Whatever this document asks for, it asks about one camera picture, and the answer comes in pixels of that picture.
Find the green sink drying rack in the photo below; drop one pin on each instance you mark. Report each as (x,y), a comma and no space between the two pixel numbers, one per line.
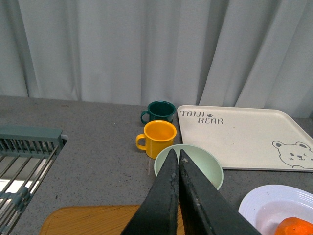
(26,155)

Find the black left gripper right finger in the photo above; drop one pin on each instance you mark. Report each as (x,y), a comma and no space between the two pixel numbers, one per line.
(204,210)

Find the light green bowl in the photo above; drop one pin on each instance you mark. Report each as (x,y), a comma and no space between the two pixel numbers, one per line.
(205,161)

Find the grey curtain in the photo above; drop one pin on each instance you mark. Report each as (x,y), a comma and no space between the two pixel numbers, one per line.
(232,53)

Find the orange fruit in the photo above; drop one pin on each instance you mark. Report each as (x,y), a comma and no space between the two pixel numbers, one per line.
(294,226)

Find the dark green enamel mug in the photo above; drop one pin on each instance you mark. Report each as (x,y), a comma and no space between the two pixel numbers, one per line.
(158,110)

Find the wooden cutting board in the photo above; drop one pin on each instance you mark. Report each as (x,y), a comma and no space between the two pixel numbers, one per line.
(88,220)

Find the white ridged plate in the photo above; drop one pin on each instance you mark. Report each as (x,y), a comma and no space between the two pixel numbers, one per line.
(267,206)

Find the cream bear serving tray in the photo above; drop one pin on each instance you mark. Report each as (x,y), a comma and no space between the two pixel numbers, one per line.
(247,138)

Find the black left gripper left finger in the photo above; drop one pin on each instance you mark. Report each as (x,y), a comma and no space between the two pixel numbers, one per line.
(158,214)

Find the yellow enamel mug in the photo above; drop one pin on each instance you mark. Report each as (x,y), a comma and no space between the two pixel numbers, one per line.
(157,136)

